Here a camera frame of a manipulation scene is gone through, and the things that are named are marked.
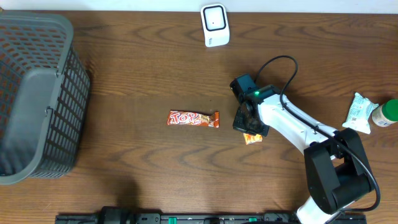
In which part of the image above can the orange small box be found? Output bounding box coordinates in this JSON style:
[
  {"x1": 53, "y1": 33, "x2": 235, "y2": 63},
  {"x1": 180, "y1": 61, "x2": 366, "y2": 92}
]
[{"x1": 243, "y1": 133, "x2": 262, "y2": 145}]

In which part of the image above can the red snack wrapper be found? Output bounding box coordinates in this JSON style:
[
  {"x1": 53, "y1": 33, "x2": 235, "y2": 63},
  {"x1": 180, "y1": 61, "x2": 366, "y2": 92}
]
[{"x1": 167, "y1": 110, "x2": 220, "y2": 128}]

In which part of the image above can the mint green wipes pack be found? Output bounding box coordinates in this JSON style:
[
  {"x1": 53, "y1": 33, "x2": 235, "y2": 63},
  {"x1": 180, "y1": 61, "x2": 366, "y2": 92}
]
[{"x1": 342, "y1": 93, "x2": 379, "y2": 134}]

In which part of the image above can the green lid jar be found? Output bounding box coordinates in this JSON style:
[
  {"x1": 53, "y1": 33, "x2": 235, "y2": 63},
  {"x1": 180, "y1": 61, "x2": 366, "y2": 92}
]
[{"x1": 371, "y1": 100, "x2": 398, "y2": 128}]

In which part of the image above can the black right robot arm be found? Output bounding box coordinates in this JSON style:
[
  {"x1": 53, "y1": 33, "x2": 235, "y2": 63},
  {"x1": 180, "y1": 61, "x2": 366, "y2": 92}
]
[{"x1": 230, "y1": 74, "x2": 375, "y2": 223}]

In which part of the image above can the white barcode scanner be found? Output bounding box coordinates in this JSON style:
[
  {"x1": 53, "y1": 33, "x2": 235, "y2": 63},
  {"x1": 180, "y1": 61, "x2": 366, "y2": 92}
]
[{"x1": 200, "y1": 3, "x2": 230, "y2": 47}]

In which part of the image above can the dark grey plastic basket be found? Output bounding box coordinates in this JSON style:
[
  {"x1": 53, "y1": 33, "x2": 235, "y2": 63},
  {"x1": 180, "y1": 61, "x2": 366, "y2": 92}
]
[{"x1": 1, "y1": 11, "x2": 91, "y2": 185}]

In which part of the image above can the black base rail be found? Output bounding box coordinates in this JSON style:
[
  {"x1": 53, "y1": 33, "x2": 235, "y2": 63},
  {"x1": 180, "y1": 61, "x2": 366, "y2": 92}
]
[{"x1": 55, "y1": 205, "x2": 368, "y2": 224}]

